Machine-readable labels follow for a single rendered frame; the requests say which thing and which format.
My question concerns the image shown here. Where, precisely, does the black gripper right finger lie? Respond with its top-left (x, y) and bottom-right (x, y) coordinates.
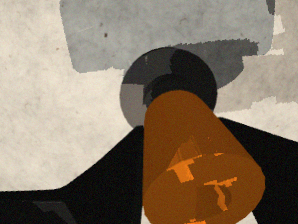
top-left (218, 117), bottom-right (298, 224)

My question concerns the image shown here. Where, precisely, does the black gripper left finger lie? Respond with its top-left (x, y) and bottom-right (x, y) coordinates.
top-left (0, 125), bottom-right (144, 224)

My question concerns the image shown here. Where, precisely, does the orange knob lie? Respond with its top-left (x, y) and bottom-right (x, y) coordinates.
top-left (142, 89), bottom-right (266, 224)

